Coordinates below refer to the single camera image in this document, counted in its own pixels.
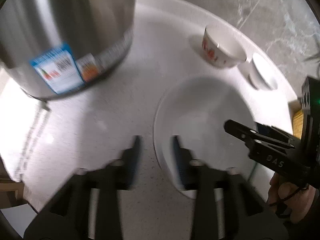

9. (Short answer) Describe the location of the white small bowl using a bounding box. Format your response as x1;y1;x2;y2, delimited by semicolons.
249;53;278;90

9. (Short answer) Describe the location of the stainless steel rice cooker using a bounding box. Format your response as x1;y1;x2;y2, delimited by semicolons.
1;0;136;100

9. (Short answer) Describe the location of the yellow basin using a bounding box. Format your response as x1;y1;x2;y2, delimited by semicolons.
288;97;303;139

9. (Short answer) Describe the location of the white folded cloth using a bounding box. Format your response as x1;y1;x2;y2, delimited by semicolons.
13;100;51;182

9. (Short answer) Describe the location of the person right hand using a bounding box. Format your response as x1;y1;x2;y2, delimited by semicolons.
267;173;317;223

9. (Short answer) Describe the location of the floral patterned small bowl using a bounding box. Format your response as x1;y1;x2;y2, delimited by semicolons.
202;25;247;68

